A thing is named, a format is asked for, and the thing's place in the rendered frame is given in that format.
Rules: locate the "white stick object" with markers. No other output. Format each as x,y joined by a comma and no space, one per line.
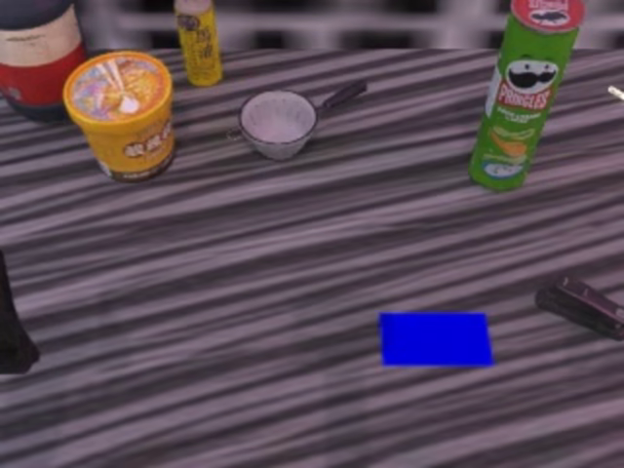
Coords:
616,92

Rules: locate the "small grey saucepan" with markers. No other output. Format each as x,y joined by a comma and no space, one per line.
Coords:
280,122

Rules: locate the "blue rectangular mat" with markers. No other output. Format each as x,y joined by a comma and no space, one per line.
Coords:
435,339

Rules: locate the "yellow bottle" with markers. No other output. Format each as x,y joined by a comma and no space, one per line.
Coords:
198,44

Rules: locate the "green Pringles can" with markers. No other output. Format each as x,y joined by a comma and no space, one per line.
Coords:
521,97

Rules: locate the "black stapler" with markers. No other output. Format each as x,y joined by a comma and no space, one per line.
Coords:
583,304

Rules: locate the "dark bottle with red label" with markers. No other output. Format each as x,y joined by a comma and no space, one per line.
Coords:
36,58

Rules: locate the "yellow instant noodle cup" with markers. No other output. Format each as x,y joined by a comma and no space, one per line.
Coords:
123,117

